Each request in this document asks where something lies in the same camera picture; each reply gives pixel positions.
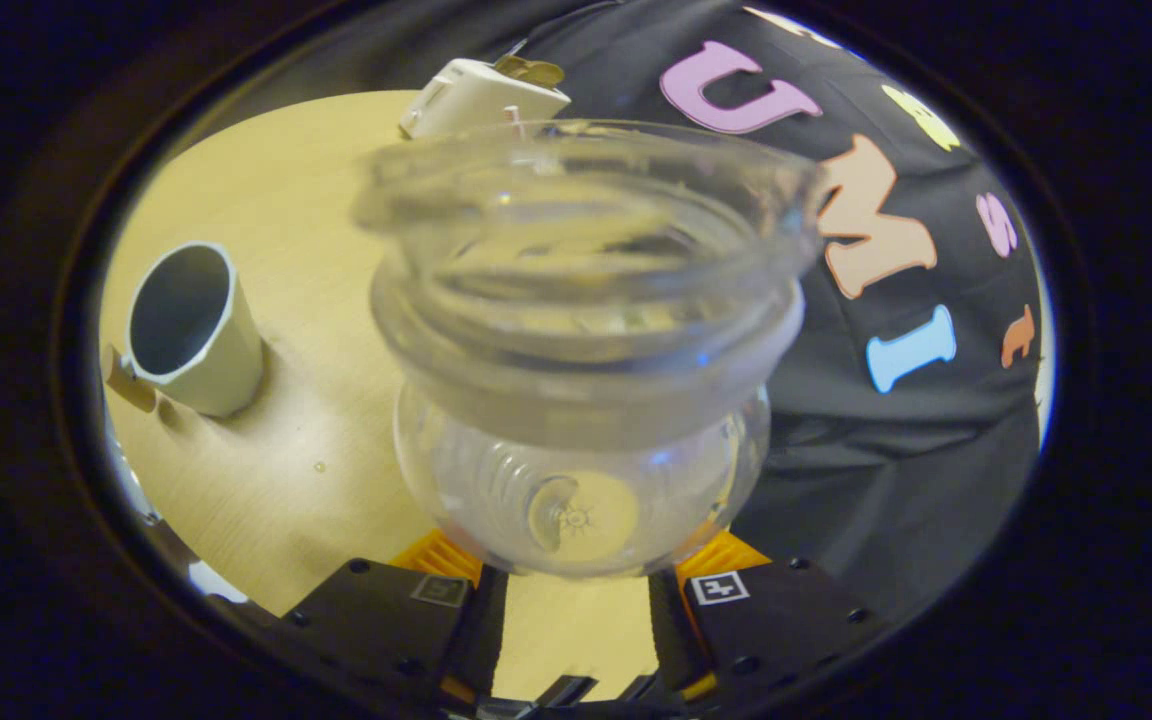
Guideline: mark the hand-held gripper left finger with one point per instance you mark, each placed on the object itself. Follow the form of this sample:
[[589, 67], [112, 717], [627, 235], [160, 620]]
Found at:
[[486, 630]]

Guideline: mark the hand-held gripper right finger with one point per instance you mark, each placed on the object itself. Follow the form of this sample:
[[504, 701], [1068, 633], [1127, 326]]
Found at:
[[669, 630]]

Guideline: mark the clear plastic juice bottle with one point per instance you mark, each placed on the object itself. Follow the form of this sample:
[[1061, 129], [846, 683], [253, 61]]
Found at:
[[586, 400]]

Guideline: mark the grey cup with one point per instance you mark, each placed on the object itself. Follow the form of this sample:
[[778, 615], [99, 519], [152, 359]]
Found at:
[[221, 370]]

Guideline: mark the wooden table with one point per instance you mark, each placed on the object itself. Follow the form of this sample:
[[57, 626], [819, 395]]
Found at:
[[316, 300]]

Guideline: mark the white toaster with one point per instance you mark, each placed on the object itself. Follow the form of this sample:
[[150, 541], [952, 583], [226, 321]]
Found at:
[[466, 100]]

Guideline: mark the brown toast slice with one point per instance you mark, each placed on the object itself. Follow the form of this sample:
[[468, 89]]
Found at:
[[531, 70]]

